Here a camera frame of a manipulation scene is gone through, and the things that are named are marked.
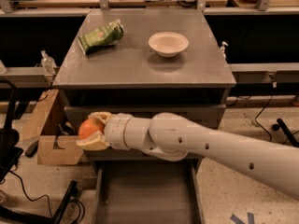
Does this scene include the white pump bottle right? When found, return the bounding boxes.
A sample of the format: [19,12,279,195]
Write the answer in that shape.
[220,41,229,59]

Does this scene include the white bowl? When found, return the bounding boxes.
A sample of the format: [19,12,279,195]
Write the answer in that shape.
[149,32,189,58]

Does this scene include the black chair base left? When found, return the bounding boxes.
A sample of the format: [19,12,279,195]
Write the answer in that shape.
[0,77,23,182]

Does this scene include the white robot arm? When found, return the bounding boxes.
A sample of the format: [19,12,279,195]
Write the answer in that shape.
[77,112,299,199]

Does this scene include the grey open bottom drawer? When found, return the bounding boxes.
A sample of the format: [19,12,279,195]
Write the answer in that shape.
[92,160,206,224]

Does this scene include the black power brick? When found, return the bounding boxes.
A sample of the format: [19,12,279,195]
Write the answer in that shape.
[24,140,39,158]

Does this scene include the black floor cable left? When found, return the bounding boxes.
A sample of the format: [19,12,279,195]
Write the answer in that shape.
[0,170,86,224]

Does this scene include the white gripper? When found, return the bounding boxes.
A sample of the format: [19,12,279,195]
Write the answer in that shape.
[76,112,133,151]

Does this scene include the green snack bag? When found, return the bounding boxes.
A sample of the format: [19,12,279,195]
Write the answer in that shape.
[78,20,124,55]

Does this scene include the clear sanitizer bottle left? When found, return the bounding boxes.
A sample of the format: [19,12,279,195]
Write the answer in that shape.
[41,50,56,74]

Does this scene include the black cable with adapter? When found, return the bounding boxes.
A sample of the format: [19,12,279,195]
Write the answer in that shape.
[254,75,299,143]

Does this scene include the orange fruit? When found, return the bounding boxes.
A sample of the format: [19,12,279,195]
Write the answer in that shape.
[78,118,105,140]

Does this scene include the wooden block piece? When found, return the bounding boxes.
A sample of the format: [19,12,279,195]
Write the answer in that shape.
[37,135,83,165]

